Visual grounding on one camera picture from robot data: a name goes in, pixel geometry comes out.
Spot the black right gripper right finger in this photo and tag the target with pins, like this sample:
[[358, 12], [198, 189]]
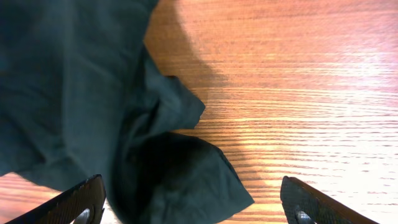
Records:
[[305, 204]]

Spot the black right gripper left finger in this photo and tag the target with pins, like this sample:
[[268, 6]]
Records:
[[81, 204]]

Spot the black t-shirt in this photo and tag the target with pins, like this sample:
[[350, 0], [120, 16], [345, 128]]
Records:
[[80, 95]]

